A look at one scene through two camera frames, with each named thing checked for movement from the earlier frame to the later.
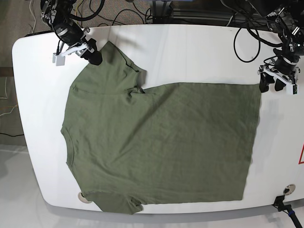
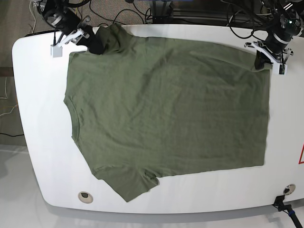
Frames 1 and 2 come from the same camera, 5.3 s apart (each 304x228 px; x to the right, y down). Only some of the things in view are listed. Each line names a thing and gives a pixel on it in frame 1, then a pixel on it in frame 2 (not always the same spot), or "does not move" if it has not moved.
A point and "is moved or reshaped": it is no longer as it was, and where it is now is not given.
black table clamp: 286,208 does not move
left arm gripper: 284,69 -> 274,51
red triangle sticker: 299,161 does not move
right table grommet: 289,189 does not move
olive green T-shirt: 129,144 is moved or reshaped
